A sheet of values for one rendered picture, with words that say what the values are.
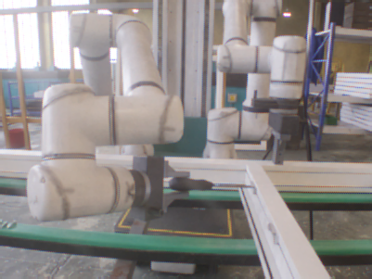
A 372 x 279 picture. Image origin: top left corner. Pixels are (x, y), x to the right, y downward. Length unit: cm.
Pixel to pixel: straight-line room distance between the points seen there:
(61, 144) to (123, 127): 10
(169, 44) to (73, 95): 118
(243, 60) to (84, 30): 52
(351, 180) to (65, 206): 77
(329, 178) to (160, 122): 58
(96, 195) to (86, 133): 10
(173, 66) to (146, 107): 114
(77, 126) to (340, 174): 72
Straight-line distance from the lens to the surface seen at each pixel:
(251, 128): 134
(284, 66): 71
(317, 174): 83
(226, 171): 75
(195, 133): 150
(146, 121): 42
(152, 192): 53
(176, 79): 156
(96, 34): 94
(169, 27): 158
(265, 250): 52
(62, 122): 43
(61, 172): 41
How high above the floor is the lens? 119
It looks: 15 degrees down
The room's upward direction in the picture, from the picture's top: 1 degrees clockwise
